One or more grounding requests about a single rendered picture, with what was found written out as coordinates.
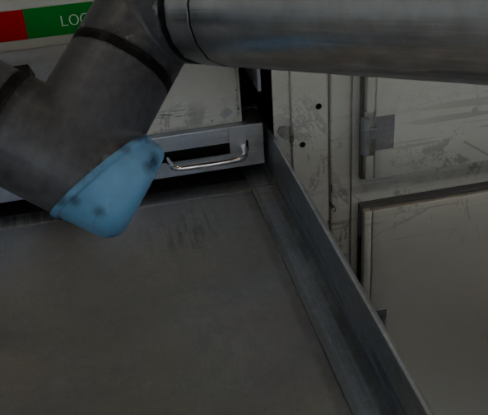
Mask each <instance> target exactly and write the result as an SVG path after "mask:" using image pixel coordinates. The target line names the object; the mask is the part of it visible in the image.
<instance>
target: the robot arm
mask: <svg viewBox="0 0 488 415"><path fill-rule="evenodd" d="M185 63H190V64H203V65H211V66H222V67H234V68H256V69H267V70H279V71H291V72H313V73H325V74H337V75H348V76H360V77H382V78H394V79H406V80H417V81H429V82H452V83H463V84H475V85H486V86H488V0H95V1H94V2H93V3H92V5H91V7H90V9H89V10H88V12H87V14H86V15H85V17H84V19H83V20H82V22H81V24H80V25H79V27H78V28H77V30H76V32H75V34H74V36H73V37H72V39H71V41H70V42H69V44H68V46H67V47H66V49H65V50H64V52H63V54H62V56H61V58H60V59H59V60H58V63H57V64H56V66H55V68H54V69H53V71H52V72H51V74H50V76H49V78H48V80H47V82H42V81H41V80H40V79H38V78H36V77H35V74H34V72H33V71H32V69H31V68H30V66H29V65H28V64H26V65H20V66H14V67H13V66H11V65H10V64H8V63H5V62H3V61H2V60H0V187H1V188H3V189H5V190H7V191H9V192H11V193H13V194H15V195H16V196H18V197H20V198H23V199H25V200H26V201H28V202H30V203H33V204H34V205H36V206H38V207H40V208H42V209H44V210H45V211H47V212H50V214H49V215H50V216H51V217H54V218H62V219H63V220H65V221H69V222H71V223H72V224H74V225H76V226H79V227H81V228H83V229H85V230H87V231H90V232H92V233H94V234H96V235H98V236H101V237H104V238H113V237H116V236H118V235H121V234H122V233H123V232H124V231H125V230H126V229H127V227H128V225H129V223H130V222H131V220H132V218H133V217H134V215H135V213H136V211H137V210H138V208H139V206H140V204H141V202H142V200H143V199H144V197H145V195H146V192H147V190H148V189H149V188H150V186H151V183H152V181H153V179H154V178H155V176H156V173H157V171H158V170H159V168H160V165H161V163H162V161H163V160H164V156H165V154H164V150H163V148H162V147H161V146H160V145H159V144H157V143H155V142H153V141H152V140H151V137H150V136H148V135H146V134H147V132H148V130H149V128H150V126H151V125H152V123H153V121H154V119H155V117H156V115H157V113H158V111H159V109H160V107H161V106H162V104H163V102H164V100H165V98H166V96H167V94H168V93H169V91H170V88H171V87H172V85H173V83H174V81H175V79H176V77H177V76H178V74H179V72H180V70H181V68H182V66H183V65H184V64H185Z"/></svg>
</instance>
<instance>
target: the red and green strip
mask: <svg viewBox="0 0 488 415"><path fill-rule="evenodd" d="M93 2H94V1H92V2H79V3H71V4H64V5H57V6H50V7H37V8H29V9H22V10H15V11H8V12H0V43H2V42H9V41H16V40H28V39H35V38H42V37H49V36H55V35H69V34H75V32H76V30H77V28H78V27H79V25H80V24H81V22H82V20H83V19H84V17H85V15H86V14H87V12H88V10H89V9H90V7H91V5H92V3H93Z"/></svg>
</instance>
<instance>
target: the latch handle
mask: <svg viewBox="0 0 488 415"><path fill-rule="evenodd" d="M241 150H242V155H241V156H236V157H231V158H225V159H220V160H215V161H204V162H199V163H193V164H187V165H179V166H178V165H176V164H175V163H174V162H172V160H171V159H170V155H165V156H164V159H165V162H166V164H167V165H168V167H169V168H170V169H171V170H175V171H185V170H196V169H202V168H208V167H214V166H223V165H229V164H234V163H239V162H242V161H245V160H246V159H247V157H248V148H247V146H246V145H245V144H243V145H241Z"/></svg>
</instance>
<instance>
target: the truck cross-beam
mask: <svg viewBox="0 0 488 415"><path fill-rule="evenodd" d="M241 113H242V121H241V122H235V123H229V124H218V125H212V126H207V127H201V128H191V129H185V130H179V131H173V132H167V133H156V134H150V135H148V136H150V137H151V140H152V141H153V142H155V143H157V144H159V145H160V146H161V147H162V148H163V150H164V154H165V155H170V159H171V160H172V162H174V163H175V164H176V165H178V166H179V165H187V164H193V163H199V162H204V161H215V160H220V159H225V158H230V141H229V130H228V129H231V128H241V127H245V134H246V146H247V148H248V157H247V159H248V166H250V165H256V164H261V163H264V162H265V158H264V142H263V122H262V120H261V119H260V118H259V116H258V113H257V112H256V110H255V108H252V109H246V110H241ZM229 168H231V164H229V165H223V166H214V167H208V168H202V169H196V170H185V171H175V170H171V169H170V168H169V167H168V165H167V164H166V162H165V159H164V160H163V161H162V163H161V165H160V168H159V170H158V171H157V173H156V176H155V178H154V180H158V179H164V178H169V177H175V176H181V175H191V174H196V173H202V172H208V171H213V170H223V169H229ZM17 200H23V198H20V197H18V196H16V195H15V194H13V193H11V192H9V191H7V190H5V189H3V188H1V187H0V203H6V202H12V201H17Z"/></svg>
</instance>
